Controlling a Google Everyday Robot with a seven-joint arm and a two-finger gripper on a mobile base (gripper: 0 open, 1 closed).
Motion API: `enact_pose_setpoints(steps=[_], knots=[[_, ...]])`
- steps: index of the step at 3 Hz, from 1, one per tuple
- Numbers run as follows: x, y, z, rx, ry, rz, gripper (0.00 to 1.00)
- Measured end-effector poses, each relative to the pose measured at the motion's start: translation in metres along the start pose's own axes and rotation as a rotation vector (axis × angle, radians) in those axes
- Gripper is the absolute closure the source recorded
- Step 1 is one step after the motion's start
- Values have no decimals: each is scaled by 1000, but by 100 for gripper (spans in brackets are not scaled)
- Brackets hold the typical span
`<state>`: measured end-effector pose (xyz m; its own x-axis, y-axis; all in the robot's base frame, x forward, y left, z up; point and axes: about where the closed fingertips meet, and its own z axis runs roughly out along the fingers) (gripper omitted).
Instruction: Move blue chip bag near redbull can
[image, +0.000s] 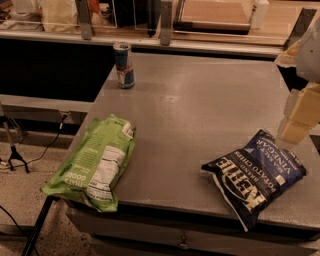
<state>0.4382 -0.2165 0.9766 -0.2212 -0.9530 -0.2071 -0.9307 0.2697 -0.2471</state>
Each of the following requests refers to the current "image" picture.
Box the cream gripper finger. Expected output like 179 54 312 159
275 41 300 67
276 83 320 145

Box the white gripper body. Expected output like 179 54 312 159
296 18 320 83

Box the blue Kettle chip bag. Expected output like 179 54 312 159
201 129 306 232

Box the Red Bull can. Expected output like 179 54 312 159
113 42 135 89

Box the green chip bag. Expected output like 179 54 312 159
42 115 135 212

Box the clear acrylic barrier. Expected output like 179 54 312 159
0 0 298 36

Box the grey metal drawer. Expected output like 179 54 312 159
66 207 319 256

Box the black table leg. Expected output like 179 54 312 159
21 196 56 256

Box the black tripod stand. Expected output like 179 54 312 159
0 103 29 173

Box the black power cable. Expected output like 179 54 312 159
26 113 69 166

